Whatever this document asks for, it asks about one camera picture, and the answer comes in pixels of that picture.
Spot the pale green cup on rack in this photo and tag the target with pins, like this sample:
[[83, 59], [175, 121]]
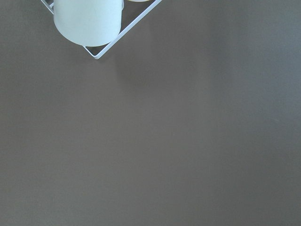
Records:
[[89, 23]]

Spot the pale yellow cup on rack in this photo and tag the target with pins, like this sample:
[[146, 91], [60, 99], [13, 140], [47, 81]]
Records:
[[138, 0]]

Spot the white wire cup rack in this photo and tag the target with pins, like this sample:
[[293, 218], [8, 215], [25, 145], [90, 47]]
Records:
[[132, 13]]

